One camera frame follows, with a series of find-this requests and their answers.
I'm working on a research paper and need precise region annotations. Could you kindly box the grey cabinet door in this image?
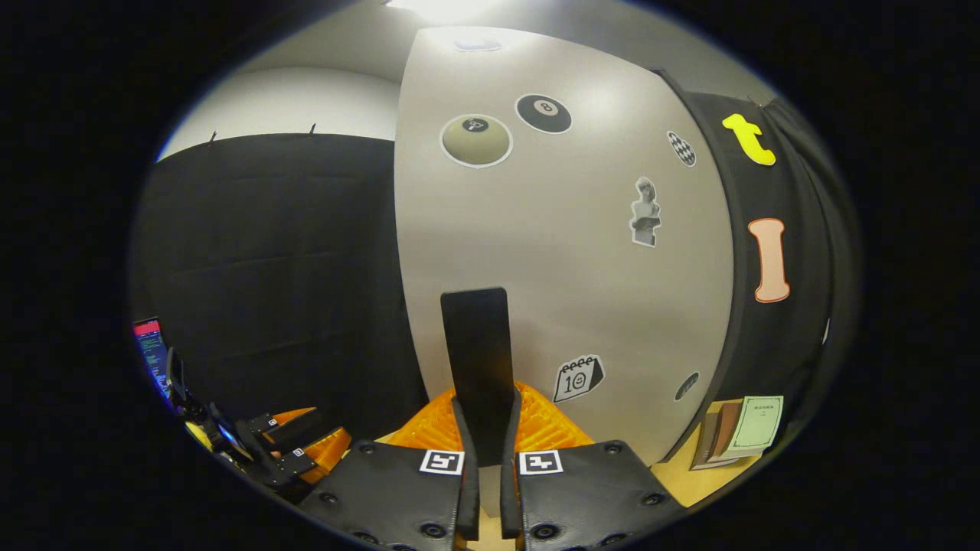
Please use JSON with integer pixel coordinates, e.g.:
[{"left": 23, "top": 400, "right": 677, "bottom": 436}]
[{"left": 394, "top": 27, "right": 736, "bottom": 468}]

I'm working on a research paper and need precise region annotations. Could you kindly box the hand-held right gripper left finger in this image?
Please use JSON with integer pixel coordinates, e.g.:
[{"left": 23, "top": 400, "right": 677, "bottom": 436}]
[{"left": 297, "top": 390, "right": 482, "bottom": 551}]

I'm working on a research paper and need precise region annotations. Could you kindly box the computer monitor screen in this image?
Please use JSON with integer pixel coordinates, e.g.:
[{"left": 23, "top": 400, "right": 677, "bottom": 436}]
[{"left": 132, "top": 318, "right": 174, "bottom": 399}]

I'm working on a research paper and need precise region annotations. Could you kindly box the black backdrop cloth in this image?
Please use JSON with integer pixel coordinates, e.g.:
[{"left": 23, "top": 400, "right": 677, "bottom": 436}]
[{"left": 130, "top": 92, "right": 862, "bottom": 460}]

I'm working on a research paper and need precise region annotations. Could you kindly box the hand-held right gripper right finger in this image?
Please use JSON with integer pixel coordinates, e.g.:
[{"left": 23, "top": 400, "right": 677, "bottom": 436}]
[{"left": 500, "top": 383, "right": 688, "bottom": 551}]

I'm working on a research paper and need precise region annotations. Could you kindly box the brown book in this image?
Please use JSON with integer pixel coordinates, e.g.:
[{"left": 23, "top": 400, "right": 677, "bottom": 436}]
[{"left": 689, "top": 402, "right": 743, "bottom": 470}]

